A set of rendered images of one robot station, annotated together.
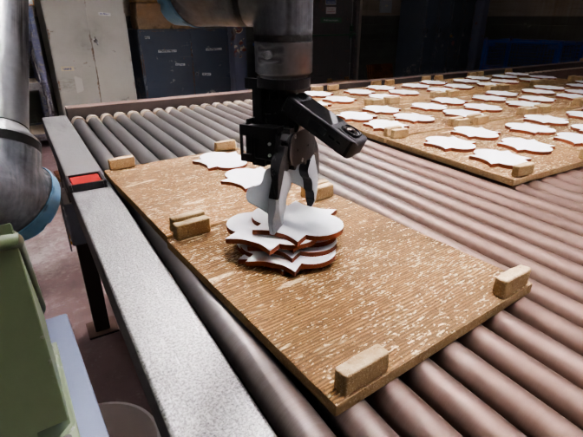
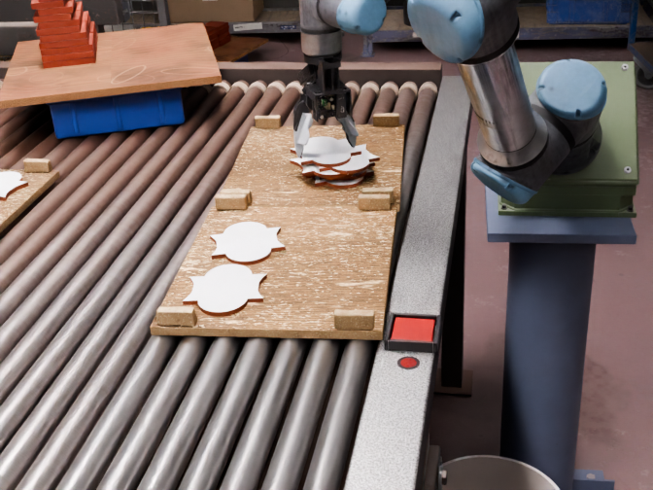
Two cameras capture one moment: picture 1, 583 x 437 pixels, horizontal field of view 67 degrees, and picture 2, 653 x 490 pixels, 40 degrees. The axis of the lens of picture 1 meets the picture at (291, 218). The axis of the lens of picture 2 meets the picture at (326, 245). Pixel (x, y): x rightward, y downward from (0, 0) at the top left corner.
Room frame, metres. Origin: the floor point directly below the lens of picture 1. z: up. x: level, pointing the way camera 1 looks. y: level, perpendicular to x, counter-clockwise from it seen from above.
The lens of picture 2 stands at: (1.82, 1.13, 1.68)
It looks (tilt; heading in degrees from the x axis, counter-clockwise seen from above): 28 degrees down; 223
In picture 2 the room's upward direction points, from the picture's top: 4 degrees counter-clockwise
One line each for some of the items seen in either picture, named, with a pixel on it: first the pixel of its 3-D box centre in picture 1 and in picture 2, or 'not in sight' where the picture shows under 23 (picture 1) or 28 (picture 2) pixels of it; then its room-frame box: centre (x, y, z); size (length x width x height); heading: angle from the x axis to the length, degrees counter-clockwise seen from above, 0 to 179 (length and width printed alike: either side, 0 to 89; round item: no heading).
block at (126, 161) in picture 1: (121, 162); (354, 319); (0.99, 0.40, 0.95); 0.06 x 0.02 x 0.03; 125
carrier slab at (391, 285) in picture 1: (333, 264); (318, 164); (0.57, -0.06, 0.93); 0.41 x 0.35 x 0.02; 36
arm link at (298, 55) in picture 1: (282, 60); (323, 41); (0.61, 0.01, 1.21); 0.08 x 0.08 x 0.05
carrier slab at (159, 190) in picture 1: (211, 184); (286, 264); (0.91, 0.17, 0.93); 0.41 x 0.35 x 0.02; 35
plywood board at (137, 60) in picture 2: not in sight; (112, 60); (0.55, -0.76, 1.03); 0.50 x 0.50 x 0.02; 53
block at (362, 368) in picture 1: (362, 368); (386, 120); (0.33, -0.07, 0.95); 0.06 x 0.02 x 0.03; 126
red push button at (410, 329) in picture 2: (86, 181); (413, 332); (0.94, 0.46, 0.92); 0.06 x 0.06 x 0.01; 31
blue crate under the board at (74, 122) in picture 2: not in sight; (118, 91); (0.58, -0.71, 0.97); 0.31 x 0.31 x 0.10; 53
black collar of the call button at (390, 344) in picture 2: (86, 181); (413, 332); (0.94, 0.46, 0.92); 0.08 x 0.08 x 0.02; 31
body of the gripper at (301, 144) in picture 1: (278, 121); (326, 85); (0.61, 0.02, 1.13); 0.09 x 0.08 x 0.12; 60
